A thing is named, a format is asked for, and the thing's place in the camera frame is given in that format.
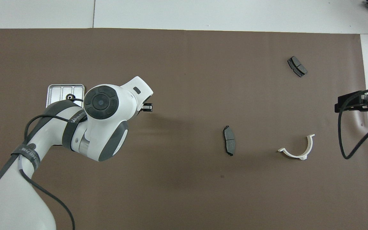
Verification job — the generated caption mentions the silver metal tray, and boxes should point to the silver metal tray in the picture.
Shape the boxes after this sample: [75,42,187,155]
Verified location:
[46,84,85,108]

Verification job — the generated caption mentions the short slotted grey brake pad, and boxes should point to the short slotted grey brake pad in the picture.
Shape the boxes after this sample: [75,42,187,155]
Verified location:
[287,56,308,78]

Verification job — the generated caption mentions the long curved grey brake pad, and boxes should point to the long curved grey brake pad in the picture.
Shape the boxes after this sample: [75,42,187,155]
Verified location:
[223,125,236,157]

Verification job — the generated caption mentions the brown paper mat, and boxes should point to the brown paper mat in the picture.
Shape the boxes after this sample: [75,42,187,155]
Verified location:
[0,28,368,230]

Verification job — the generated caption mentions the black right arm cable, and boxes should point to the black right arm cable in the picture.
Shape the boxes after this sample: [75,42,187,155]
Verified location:
[337,88,368,160]

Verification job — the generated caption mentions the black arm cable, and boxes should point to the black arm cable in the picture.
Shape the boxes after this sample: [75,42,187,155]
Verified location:
[19,96,87,230]
[337,88,368,160]

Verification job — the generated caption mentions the white curved plastic bracket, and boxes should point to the white curved plastic bracket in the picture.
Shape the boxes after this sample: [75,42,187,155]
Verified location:
[277,134,315,160]

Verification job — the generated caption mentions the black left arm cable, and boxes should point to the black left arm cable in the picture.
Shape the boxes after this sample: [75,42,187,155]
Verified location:
[19,96,87,230]

